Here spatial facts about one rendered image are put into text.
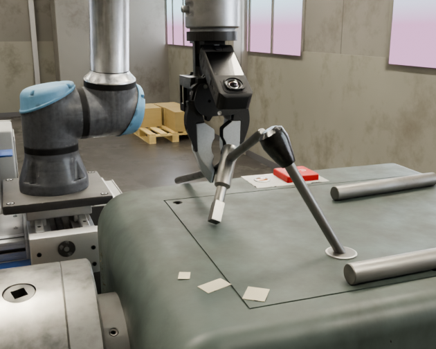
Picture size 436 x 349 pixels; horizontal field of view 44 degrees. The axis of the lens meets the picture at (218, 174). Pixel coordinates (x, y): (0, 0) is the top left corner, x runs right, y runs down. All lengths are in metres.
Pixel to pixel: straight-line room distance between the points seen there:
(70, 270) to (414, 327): 0.38
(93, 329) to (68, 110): 0.68
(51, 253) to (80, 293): 0.50
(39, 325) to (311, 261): 0.30
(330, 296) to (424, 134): 3.49
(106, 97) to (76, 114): 0.07
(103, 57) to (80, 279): 0.67
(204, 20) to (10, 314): 0.43
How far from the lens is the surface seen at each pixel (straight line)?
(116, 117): 1.21
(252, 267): 0.59
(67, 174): 1.20
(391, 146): 4.28
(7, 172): 1.64
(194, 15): 0.74
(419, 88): 4.04
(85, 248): 1.11
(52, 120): 1.18
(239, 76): 0.70
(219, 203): 0.71
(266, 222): 0.73
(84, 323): 0.59
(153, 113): 7.86
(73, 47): 9.35
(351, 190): 0.84
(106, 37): 1.19
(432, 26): 3.95
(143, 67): 9.57
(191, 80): 0.75
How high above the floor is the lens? 1.51
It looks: 15 degrees down
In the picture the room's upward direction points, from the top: straight up
